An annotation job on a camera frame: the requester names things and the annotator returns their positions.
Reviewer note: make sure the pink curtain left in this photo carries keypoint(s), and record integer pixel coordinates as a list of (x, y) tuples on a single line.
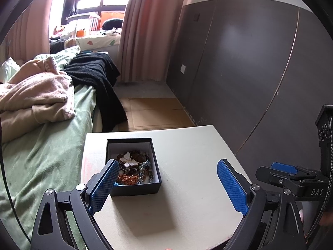
[(29, 35)]

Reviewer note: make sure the white wall socket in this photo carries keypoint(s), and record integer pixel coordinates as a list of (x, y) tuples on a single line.
[(183, 68)]

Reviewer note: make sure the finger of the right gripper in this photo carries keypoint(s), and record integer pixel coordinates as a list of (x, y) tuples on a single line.
[(290, 169)]

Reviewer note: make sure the white pillow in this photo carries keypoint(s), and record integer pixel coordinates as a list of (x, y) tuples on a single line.
[(8, 69)]

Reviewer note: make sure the orange bead jewelry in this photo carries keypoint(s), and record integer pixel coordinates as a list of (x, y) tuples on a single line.
[(125, 179)]

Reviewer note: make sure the black jewelry box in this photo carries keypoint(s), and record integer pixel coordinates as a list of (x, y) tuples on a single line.
[(139, 172)]

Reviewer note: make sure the black knitted blanket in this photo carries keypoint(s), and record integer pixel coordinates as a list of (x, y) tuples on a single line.
[(99, 71)]

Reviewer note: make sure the person's hand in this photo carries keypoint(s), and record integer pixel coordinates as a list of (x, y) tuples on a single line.
[(326, 220)]

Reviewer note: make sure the green bed sheet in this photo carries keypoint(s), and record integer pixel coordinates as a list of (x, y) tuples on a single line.
[(50, 156)]

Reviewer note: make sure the white butterfly pendant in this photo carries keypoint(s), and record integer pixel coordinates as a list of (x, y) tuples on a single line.
[(128, 161)]

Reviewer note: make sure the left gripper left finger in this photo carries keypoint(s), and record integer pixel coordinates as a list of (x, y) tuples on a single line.
[(52, 229)]

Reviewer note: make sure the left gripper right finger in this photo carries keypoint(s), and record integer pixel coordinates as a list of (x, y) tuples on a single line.
[(270, 220)]

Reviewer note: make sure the white patterned storage box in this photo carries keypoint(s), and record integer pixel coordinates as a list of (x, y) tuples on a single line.
[(97, 42)]

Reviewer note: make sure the cardboard floor sheets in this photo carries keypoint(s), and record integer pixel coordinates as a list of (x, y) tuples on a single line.
[(153, 114)]

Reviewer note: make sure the pink fluffy blanket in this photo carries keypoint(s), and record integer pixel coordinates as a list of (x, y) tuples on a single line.
[(40, 92)]

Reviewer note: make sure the pink curtain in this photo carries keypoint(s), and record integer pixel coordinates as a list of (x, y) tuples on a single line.
[(147, 36), (29, 35)]

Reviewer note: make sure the pink curtain right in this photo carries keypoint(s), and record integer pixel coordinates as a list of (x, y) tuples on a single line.
[(147, 36)]

